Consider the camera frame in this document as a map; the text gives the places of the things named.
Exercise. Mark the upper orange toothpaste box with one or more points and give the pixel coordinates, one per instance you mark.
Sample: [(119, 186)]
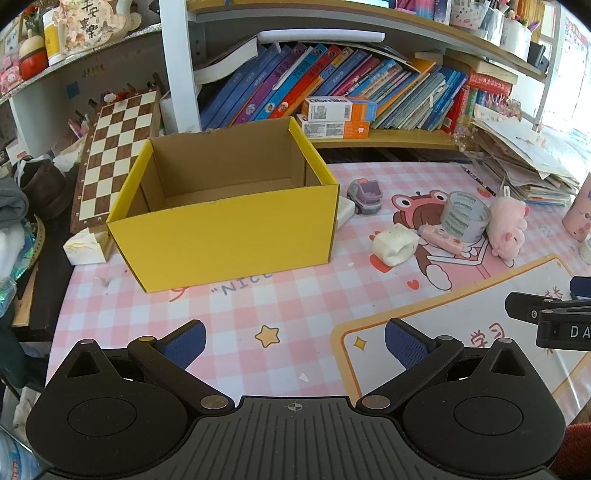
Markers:
[(335, 108)]

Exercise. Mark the pink patterned cup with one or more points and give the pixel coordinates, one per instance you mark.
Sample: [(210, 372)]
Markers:
[(577, 220)]

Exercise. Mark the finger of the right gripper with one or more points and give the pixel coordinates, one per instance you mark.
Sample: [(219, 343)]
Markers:
[(527, 307)]

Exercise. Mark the white power adapter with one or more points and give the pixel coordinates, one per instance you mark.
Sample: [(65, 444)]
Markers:
[(346, 210)]

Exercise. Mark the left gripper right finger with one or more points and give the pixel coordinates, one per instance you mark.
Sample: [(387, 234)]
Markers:
[(427, 362)]

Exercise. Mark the white squishy foam block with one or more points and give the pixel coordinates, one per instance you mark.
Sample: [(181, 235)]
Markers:
[(395, 245)]

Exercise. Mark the white shelf post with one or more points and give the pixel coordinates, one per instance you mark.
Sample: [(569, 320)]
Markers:
[(178, 61)]

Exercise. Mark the thick white paperback book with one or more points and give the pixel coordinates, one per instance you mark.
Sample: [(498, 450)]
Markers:
[(227, 63)]

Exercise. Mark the white tissue box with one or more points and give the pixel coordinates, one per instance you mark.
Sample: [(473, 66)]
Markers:
[(88, 248)]

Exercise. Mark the brown white chessboard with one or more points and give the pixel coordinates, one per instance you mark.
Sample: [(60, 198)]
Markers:
[(115, 139)]

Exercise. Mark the brown leather bag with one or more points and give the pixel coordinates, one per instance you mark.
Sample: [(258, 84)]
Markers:
[(48, 191)]

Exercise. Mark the clear packing tape roll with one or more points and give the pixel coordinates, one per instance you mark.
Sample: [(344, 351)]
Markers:
[(465, 217)]

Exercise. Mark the pink plush pig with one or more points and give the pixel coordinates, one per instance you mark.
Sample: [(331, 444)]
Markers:
[(507, 226)]

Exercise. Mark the decorative fan with characters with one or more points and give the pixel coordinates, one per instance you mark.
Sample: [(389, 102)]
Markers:
[(87, 24)]

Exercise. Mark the grey purple toy car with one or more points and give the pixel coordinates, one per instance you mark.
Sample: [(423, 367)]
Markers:
[(366, 195)]

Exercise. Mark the orange toothpaste box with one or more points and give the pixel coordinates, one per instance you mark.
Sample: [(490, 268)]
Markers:
[(325, 130), (335, 108)]

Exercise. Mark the stack of papers and books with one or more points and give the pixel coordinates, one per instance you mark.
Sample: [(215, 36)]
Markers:
[(522, 159)]

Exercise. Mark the lower orange toothpaste box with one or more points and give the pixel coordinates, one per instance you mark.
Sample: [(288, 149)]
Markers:
[(325, 130)]

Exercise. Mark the yellow cardboard box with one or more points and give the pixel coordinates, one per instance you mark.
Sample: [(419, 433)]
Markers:
[(200, 208)]

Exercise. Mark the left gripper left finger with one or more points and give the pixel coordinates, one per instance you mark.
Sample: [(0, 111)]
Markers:
[(164, 362)]

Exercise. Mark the pink correction tape case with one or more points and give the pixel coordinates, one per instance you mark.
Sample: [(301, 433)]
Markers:
[(437, 236)]

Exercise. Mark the row of colourful books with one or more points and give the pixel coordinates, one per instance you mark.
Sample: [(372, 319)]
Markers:
[(430, 91)]

